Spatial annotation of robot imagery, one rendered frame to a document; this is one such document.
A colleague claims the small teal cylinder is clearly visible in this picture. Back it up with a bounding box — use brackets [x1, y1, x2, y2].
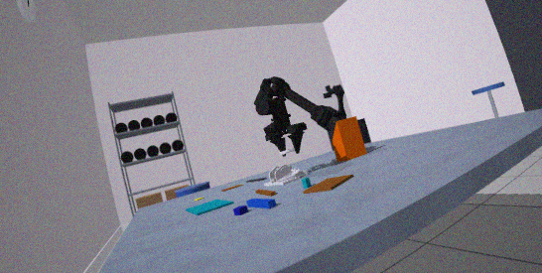
[302, 177, 311, 189]

